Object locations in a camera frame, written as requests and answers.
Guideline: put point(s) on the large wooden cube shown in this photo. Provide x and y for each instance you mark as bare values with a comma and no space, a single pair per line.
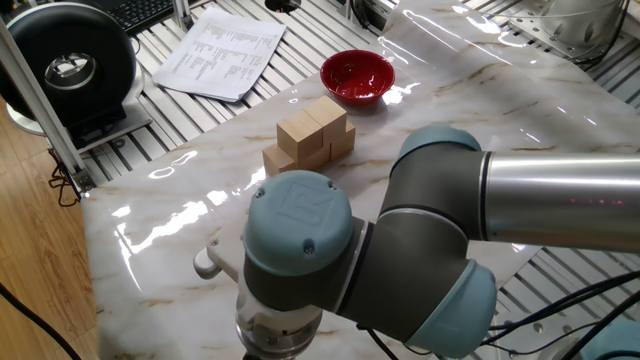
297,135
317,159
330,117
275,160
345,142

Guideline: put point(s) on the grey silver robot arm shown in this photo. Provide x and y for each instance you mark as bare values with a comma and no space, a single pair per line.
425,225

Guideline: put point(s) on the white printed paper stack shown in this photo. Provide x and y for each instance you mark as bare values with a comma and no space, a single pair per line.
215,60

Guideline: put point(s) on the red glossy bowl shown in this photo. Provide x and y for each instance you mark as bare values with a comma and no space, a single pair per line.
357,77

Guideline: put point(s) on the white marble pattern board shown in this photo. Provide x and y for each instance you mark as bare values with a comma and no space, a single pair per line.
175,250

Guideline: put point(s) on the short metal upright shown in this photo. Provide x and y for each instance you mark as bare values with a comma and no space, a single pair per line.
182,15

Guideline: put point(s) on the black computer keyboard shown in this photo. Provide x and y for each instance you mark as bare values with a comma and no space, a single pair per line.
140,12

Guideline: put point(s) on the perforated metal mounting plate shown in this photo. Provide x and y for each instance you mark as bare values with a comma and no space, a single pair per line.
530,22

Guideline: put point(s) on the white wrist mount housing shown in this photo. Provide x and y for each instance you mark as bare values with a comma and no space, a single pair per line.
222,255

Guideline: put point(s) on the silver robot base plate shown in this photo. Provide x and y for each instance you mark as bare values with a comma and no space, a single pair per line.
537,327

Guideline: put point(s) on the aluminium frame post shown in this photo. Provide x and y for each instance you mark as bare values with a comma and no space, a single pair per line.
45,115

